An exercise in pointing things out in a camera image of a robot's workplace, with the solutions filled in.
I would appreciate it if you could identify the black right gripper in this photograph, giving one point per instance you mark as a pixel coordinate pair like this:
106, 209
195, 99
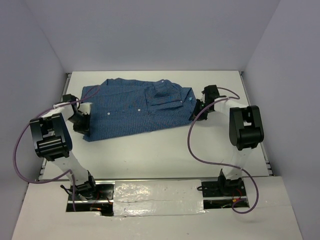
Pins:
201, 117

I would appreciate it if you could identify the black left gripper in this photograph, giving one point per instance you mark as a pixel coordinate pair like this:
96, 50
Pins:
84, 129

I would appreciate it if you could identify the blue checkered long sleeve shirt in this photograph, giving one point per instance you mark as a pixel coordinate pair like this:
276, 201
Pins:
124, 107

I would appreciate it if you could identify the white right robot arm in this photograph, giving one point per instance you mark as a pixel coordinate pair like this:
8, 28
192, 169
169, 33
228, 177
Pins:
245, 127

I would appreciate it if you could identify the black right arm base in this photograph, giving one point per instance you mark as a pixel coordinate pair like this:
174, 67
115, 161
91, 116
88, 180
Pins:
222, 193

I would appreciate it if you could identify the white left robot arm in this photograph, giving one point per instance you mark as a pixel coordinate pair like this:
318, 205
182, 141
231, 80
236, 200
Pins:
52, 141

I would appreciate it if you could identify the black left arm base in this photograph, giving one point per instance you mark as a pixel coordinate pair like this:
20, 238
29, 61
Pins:
101, 201

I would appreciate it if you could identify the white taped cover sheet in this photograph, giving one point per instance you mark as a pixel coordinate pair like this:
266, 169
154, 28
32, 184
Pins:
157, 198

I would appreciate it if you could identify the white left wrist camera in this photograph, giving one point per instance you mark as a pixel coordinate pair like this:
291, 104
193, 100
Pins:
85, 108

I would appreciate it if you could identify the aluminium table edge rail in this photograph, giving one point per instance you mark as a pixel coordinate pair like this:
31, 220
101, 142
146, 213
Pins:
267, 161

